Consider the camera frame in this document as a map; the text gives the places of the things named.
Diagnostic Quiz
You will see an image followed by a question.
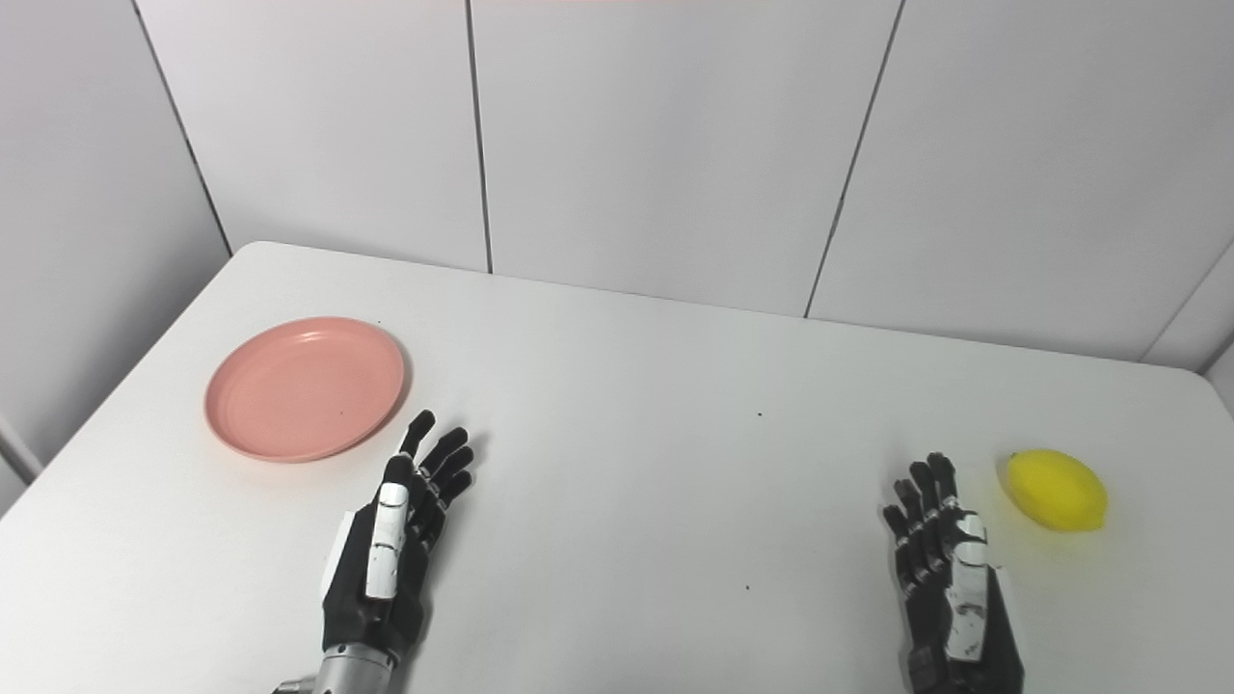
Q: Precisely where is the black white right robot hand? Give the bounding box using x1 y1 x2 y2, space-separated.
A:
881 452 1025 694

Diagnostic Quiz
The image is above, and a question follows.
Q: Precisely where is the pink round plate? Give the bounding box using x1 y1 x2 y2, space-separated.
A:
203 317 407 464

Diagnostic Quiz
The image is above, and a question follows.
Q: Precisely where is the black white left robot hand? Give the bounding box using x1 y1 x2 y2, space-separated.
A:
321 410 475 666

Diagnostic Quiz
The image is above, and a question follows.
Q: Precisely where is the yellow lemon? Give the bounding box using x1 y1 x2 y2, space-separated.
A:
1006 449 1109 533

